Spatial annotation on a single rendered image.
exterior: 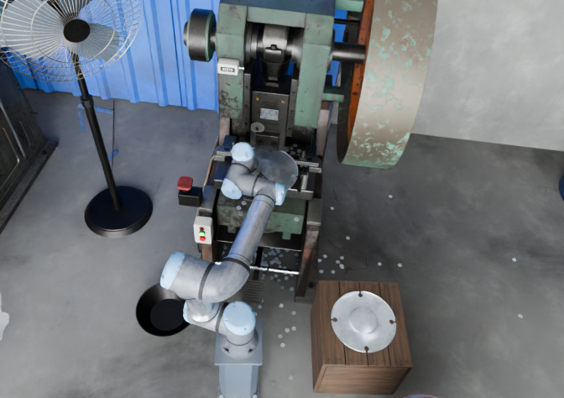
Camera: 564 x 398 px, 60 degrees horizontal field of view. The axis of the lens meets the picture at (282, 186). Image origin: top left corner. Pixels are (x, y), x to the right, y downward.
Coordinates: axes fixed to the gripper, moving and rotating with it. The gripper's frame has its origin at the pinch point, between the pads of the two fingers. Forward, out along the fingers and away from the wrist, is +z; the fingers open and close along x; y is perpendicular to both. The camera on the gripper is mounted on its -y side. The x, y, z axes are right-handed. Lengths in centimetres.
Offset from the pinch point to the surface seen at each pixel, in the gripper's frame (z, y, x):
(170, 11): 21, -147, 48
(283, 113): -20.8, -7.6, 25.7
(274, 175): 4.6, -3.6, 11.1
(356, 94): -8, 0, 58
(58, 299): 49, -58, -103
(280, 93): -30.0, -9.2, 28.0
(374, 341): 45, 68, -4
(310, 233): 23.3, 20.0, 6.5
